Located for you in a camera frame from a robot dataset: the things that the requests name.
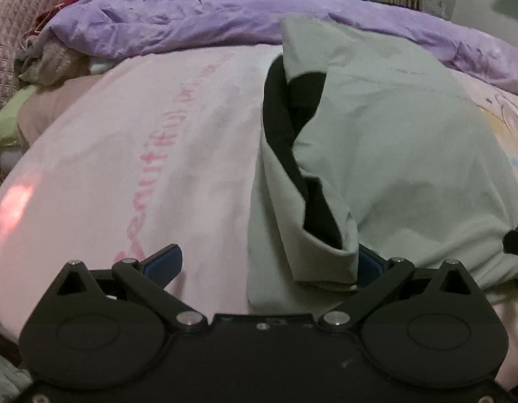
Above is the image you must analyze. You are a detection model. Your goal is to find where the pale blue white cloth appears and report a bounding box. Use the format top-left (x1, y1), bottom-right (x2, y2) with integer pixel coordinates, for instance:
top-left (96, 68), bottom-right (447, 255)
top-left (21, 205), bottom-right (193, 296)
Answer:
top-left (89, 59), bottom-right (118, 76)

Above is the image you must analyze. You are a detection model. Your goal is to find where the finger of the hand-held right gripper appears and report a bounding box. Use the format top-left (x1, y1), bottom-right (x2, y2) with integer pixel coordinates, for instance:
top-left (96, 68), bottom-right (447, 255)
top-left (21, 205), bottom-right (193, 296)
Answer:
top-left (503, 225), bottom-right (518, 258)

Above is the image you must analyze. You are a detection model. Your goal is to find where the pink quilted headboard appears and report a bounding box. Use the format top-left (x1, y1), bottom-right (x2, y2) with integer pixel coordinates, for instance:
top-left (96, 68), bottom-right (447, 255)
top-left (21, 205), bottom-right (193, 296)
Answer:
top-left (0, 0), bottom-right (172, 112)

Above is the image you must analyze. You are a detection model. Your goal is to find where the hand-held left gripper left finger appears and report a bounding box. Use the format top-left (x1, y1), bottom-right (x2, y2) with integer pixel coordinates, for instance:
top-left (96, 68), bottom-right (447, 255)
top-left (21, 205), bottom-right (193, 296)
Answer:
top-left (52, 243), bottom-right (209, 332)

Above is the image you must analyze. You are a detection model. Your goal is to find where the light green pillow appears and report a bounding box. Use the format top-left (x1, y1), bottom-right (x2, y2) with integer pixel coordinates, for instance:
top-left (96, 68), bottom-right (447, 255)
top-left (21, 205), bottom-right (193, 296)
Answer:
top-left (0, 85), bottom-right (39, 148)

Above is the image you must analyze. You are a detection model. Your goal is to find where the pink printed bed sheet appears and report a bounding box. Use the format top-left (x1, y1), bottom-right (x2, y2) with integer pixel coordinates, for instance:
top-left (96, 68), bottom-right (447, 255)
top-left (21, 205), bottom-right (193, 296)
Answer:
top-left (0, 44), bottom-right (518, 389)

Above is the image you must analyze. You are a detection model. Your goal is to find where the grey-green jacket with black lining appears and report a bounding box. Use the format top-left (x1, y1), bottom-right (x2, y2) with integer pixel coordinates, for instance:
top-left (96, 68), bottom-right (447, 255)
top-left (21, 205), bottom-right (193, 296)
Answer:
top-left (246, 16), bottom-right (518, 316)

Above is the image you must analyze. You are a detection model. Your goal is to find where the dusty pink pillow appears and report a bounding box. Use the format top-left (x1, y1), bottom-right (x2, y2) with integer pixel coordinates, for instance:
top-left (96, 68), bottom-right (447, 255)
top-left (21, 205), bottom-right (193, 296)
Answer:
top-left (17, 73), bottom-right (105, 146)

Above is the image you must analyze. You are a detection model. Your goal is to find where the red cloth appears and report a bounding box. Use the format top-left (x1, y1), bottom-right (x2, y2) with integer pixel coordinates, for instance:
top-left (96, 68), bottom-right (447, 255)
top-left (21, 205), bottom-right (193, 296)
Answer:
top-left (27, 0), bottom-right (90, 39)

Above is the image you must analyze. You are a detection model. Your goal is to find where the beige plush toy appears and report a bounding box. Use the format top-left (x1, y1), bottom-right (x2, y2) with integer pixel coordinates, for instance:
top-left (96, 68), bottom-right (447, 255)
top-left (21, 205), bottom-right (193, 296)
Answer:
top-left (15, 40), bottom-right (96, 90)

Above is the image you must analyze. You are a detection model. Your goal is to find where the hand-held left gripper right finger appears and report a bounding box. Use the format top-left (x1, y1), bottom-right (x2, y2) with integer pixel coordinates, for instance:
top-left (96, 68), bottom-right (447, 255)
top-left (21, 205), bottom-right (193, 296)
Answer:
top-left (318, 245), bottom-right (479, 330)

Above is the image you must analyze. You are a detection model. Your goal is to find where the purple duvet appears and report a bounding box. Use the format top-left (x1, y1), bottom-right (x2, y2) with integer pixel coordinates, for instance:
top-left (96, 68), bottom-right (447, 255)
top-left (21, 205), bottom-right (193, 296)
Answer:
top-left (36, 0), bottom-right (518, 100)

